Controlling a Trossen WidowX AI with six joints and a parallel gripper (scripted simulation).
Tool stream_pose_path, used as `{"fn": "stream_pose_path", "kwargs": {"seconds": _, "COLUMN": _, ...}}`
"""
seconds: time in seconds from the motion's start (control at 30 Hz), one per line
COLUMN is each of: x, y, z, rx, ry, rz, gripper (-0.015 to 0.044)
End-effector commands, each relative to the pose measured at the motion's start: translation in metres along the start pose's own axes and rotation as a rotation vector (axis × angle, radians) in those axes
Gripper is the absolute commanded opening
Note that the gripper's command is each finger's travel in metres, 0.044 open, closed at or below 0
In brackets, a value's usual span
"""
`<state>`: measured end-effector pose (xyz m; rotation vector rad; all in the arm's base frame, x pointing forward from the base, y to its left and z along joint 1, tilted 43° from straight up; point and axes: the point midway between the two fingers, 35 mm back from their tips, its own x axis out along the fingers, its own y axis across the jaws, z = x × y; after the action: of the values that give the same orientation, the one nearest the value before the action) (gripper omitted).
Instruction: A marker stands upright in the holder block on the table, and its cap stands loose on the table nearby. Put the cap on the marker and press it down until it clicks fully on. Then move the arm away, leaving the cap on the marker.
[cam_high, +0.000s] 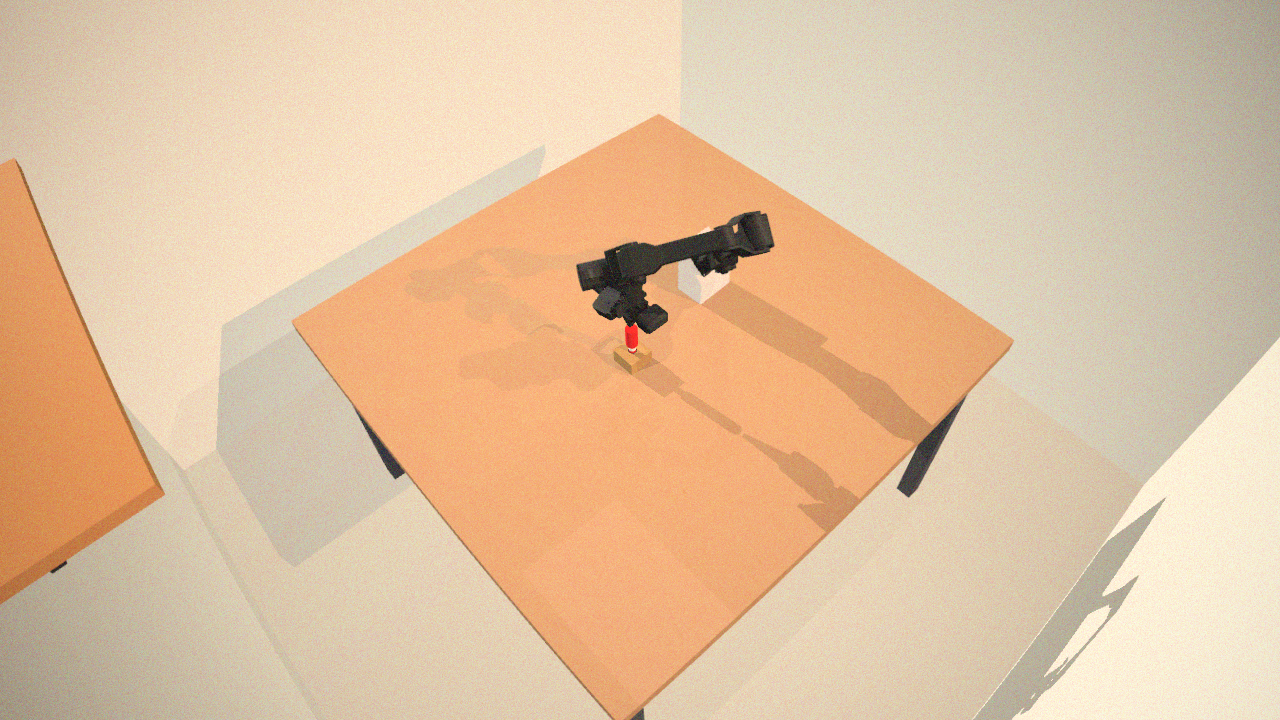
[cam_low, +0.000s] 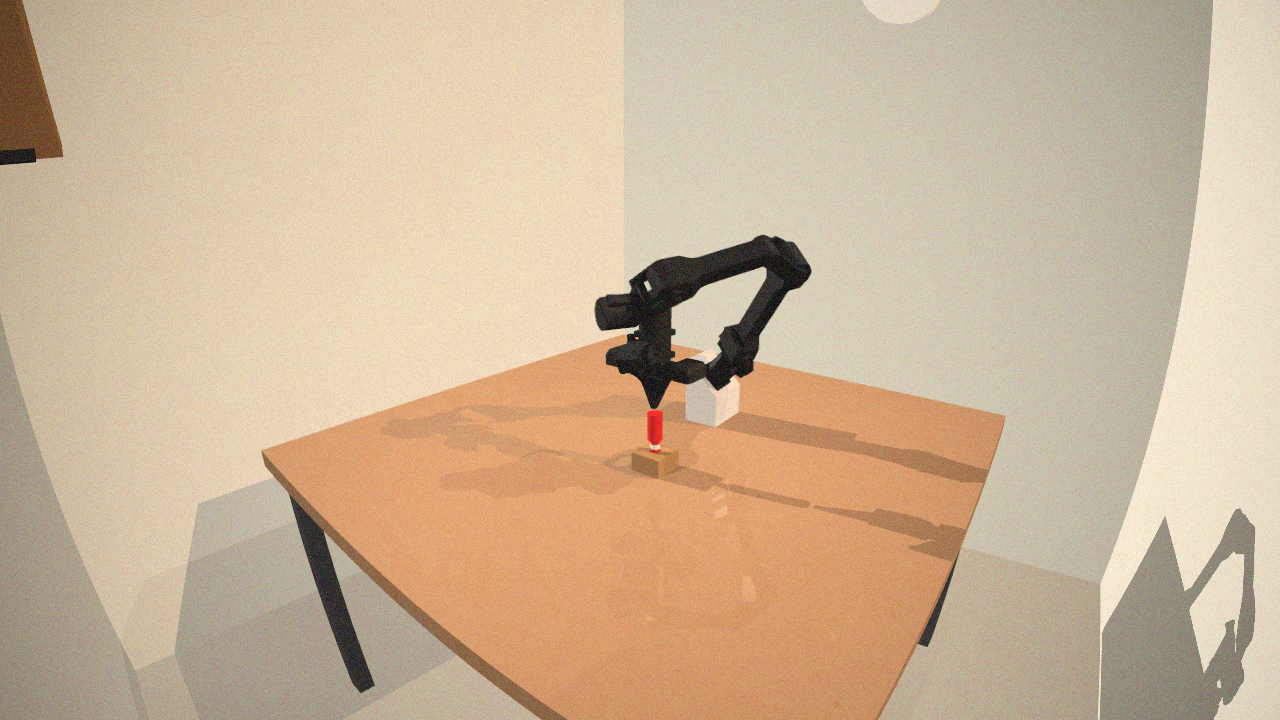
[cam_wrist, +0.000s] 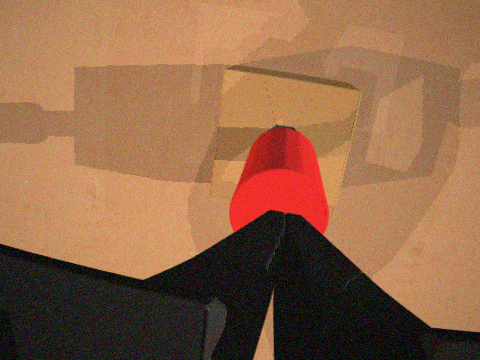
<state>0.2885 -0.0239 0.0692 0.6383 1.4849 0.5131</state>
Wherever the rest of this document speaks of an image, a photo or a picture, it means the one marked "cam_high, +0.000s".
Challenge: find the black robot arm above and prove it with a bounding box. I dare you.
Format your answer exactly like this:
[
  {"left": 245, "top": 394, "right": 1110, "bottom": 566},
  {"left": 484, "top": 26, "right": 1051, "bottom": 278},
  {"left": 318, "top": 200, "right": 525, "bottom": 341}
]
[{"left": 576, "top": 211, "right": 774, "bottom": 320}]

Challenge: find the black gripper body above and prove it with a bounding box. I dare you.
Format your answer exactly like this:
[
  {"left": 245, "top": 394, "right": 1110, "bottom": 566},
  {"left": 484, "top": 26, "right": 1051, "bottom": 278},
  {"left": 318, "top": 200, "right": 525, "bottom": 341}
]
[{"left": 614, "top": 279, "right": 668, "bottom": 334}]

